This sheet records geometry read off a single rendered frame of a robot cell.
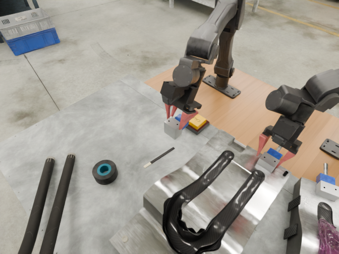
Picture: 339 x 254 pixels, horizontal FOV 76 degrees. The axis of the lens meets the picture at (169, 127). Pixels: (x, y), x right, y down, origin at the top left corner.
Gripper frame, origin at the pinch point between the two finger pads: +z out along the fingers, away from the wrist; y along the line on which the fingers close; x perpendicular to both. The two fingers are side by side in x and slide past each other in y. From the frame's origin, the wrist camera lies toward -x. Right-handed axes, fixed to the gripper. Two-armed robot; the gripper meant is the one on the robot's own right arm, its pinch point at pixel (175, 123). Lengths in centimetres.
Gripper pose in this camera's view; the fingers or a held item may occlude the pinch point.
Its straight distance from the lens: 72.0
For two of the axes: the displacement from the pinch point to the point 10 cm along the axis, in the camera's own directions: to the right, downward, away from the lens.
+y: 7.3, 5.1, -4.6
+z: -3.2, 8.4, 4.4
